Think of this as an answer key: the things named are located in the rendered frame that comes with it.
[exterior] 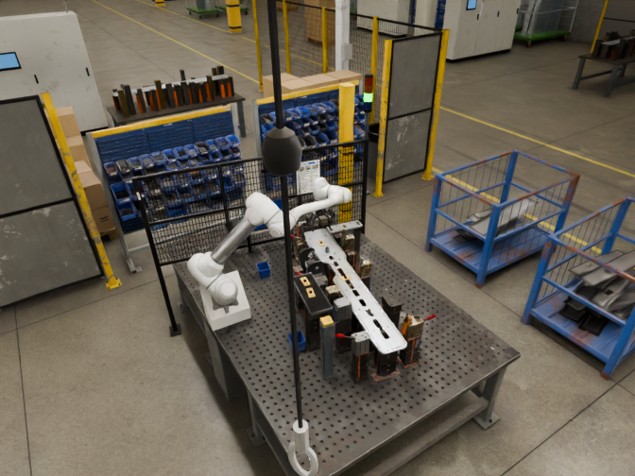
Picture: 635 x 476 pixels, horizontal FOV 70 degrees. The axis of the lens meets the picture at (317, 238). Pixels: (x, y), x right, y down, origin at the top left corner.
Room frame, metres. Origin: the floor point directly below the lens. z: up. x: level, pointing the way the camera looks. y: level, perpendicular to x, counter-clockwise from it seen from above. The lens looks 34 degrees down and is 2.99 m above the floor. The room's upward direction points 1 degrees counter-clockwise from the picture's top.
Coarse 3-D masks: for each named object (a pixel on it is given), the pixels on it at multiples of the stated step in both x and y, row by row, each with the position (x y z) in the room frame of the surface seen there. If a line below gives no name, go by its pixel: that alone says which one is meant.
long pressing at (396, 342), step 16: (320, 256) 2.73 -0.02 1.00; (336, 256) 2.72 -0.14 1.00; (336, 272) 2.53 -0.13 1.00; (352, 272) 2.53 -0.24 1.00; (352, 304) 2.19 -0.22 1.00; (368, 304) 2.19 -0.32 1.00; (368, 320) 2.04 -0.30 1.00; (384, 320) 2.04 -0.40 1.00; (400, 336) 1.90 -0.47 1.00; (384, 352) 1.78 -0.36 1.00
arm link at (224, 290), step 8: (216, 280) 2.32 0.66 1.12; (224, 280) 2.30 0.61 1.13; (232, 280) 2.34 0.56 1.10; (208, 288) 2.30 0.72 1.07; (216, 288) 2.26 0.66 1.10; (224, 288) 2.26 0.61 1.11; (232, 288) 2.27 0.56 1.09; (216, 296) 2.25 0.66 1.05; (224, 296) 2.23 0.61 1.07; (232, 296) 2.25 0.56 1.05; (224, 304) 2.29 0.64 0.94
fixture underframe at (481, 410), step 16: (176, 272) 3.29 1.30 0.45; (192, 304) 3.10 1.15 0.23; (208, 352) 2.72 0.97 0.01; (480, 384) 2.14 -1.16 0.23; (496, 384) 1.99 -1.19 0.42; (480, 400) 2.01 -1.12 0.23; (256, 416) 1.90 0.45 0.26; (464, 416) 1.88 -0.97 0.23; (480, 416) 2.02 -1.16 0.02; (496, 416) 2.03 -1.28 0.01; (256, 432) 1.91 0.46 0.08; (272, 432) 1.81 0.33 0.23; (432, 432) 1.78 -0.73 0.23; (448, 432) 1.80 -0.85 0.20; (272, 448) 1.70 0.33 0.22; (416, 448) 1.67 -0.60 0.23; (288, 464) 1.58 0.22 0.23; (384, 464) 1.57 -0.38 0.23; (400, 464) 1.58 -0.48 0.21
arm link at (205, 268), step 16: (256, 208) 2.41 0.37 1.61; (272, 208) 2.41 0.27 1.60; (240, 224) 2.42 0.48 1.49; (256, 224) 2.39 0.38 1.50; (224, 240) 2.42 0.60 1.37; (240, 240) 2.39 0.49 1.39; (208, 256) 2.39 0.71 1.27; (224, 256) 2.38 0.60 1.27; (192, 272) 2.36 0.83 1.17; (208, 272) 2.33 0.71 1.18
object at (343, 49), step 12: (336, 0) 7.68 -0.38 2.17; (348, 0) 7.64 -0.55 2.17; (336, 12) 7.68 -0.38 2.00; (348, 12) 7.64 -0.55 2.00; (336, 24) 7.68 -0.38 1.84; (348, 24) 7.64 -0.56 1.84; (336, 36) 7.67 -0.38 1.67; (348, 36) 7.65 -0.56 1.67; (336, 48) 7.67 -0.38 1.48; (348, 48) 7.53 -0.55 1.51; (336, 60) 7.67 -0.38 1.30; (348, 60) 7.65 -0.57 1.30
